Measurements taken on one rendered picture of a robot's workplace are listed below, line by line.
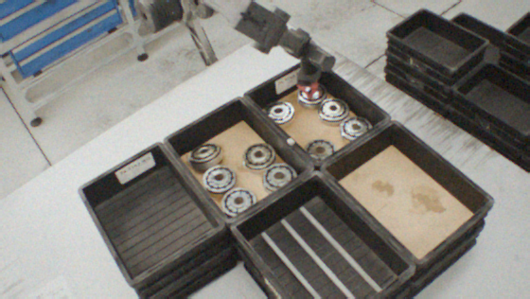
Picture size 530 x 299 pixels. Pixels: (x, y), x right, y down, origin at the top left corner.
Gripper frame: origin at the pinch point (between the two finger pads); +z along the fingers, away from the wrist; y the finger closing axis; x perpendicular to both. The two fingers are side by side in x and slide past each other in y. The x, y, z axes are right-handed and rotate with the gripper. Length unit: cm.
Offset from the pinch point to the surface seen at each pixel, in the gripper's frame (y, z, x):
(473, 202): -37, 0, -55
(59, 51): 64, 48, 173
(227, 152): -28.8, 3.2, 21.6
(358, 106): -6.0, -0.4, -16.8
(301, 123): -12.3, 3.8, 1.1
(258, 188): -40.6, 3.2, 7.6
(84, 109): 51, 85, 163
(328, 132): -14.9, 4.0, -8.6
